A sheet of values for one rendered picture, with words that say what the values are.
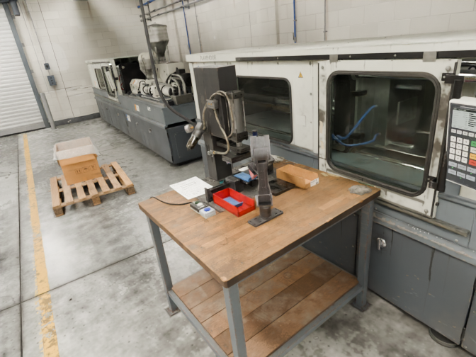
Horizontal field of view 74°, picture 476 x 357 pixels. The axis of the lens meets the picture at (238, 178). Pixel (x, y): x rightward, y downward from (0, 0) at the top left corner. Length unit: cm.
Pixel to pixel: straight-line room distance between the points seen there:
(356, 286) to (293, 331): 58
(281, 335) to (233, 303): 62
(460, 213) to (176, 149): 406
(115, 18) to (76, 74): 202
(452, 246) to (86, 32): 1035
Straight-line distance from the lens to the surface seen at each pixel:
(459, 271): 207
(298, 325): 208
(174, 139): 507
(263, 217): 168
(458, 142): 167
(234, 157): 191
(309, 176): 209
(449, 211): 193
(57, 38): 1086
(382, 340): 237
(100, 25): 1107
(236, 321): 156
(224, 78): 192
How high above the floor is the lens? 178
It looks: 23 degrees down
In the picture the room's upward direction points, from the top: 6 degrees counter-clockwise
